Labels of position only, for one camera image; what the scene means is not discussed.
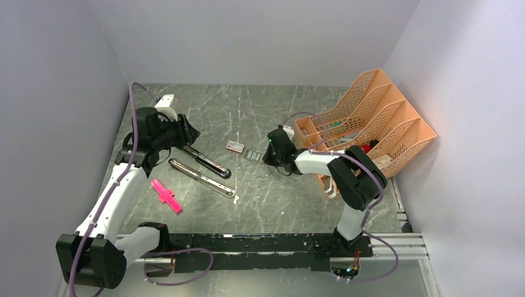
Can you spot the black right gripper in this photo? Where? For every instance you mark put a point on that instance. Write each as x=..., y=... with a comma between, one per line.
x=267, y=158

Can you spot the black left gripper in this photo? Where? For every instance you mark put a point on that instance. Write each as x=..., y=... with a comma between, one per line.
x=187, y=134

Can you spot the black stapler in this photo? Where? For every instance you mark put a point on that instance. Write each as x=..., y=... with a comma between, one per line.
x=207, y=162

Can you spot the red white staple box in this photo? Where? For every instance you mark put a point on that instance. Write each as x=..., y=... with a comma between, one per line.
x=235, y=146

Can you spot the beige stapler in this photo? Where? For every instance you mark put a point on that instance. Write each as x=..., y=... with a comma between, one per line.
x=202, y=179

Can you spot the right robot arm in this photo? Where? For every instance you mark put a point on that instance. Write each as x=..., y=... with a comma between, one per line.
x=359, y=181

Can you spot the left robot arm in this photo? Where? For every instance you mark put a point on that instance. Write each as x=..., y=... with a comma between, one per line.
x=93, y=255

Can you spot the pink plastic clip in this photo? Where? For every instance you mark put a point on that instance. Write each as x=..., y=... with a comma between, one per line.
x=166, y=196

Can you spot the red black item in organizer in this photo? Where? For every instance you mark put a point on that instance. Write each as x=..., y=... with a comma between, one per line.
x=369, y=146

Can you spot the orange file organizer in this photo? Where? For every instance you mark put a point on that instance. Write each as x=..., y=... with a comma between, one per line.
x=372, y=108

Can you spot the beige box in organizer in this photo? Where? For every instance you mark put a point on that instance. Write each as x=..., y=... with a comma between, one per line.
x=383, y=163

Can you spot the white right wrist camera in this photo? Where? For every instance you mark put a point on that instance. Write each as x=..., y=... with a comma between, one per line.
x=289, y=132

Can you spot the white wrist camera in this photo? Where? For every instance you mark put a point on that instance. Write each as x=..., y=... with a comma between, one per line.
x=289, y=132
x=166, y=105

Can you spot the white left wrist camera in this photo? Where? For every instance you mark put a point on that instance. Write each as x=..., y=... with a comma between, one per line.
x=166, y=105

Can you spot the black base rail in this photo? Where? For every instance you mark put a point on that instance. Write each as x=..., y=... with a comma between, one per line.
x=265, y=251

